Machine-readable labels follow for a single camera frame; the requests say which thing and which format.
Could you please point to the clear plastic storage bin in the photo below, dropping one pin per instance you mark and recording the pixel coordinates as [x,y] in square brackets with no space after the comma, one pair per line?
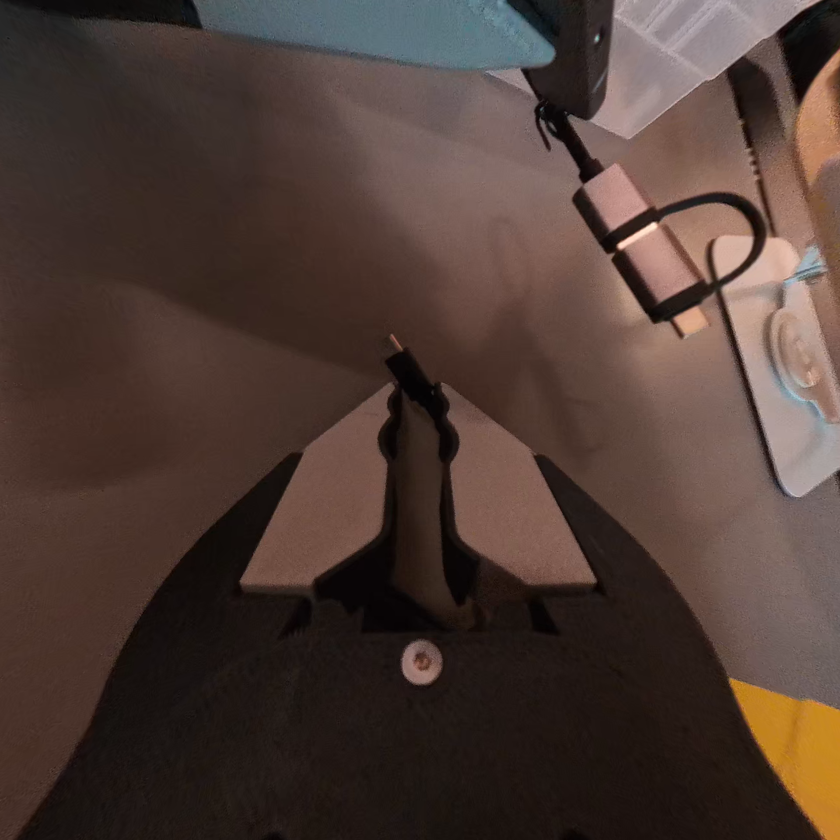
[669,52]

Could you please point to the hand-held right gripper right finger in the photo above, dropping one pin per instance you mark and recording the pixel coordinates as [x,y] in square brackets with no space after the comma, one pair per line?
[512,518]

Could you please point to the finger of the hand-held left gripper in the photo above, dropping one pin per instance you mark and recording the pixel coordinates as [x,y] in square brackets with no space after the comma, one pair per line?
[361,26]

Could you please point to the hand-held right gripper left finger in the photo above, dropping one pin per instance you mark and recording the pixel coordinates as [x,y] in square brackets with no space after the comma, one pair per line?
[321,518]

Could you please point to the yellow plastic bin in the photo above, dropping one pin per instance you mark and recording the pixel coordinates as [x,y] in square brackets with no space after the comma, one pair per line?
[800,754]

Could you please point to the silver monitor with stand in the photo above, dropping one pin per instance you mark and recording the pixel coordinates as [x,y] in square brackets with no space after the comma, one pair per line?
[748,367]

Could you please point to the dark grey usb hub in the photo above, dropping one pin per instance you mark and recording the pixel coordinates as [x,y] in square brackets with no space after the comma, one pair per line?
[577,59]

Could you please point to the grey adapter plug with tether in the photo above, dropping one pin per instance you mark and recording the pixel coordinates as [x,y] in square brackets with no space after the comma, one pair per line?
[646,262]

